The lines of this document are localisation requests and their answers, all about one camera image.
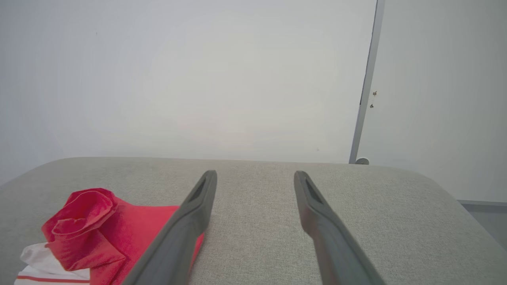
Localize red shirt with white sleeves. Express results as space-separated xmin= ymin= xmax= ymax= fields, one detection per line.
xmin=15 ymin=188 xmax=205 ymax=285

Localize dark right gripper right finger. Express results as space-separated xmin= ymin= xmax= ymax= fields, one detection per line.
xmin=294 ymin=171 xmax=387 ymax=285

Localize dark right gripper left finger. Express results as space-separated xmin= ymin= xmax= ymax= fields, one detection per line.
xmin=121 ymin=170 xmax=218 ymax=285

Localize white partition panel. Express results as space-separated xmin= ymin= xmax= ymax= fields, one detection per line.
xmin=349 ymin=0 xmax=507 ymax=203

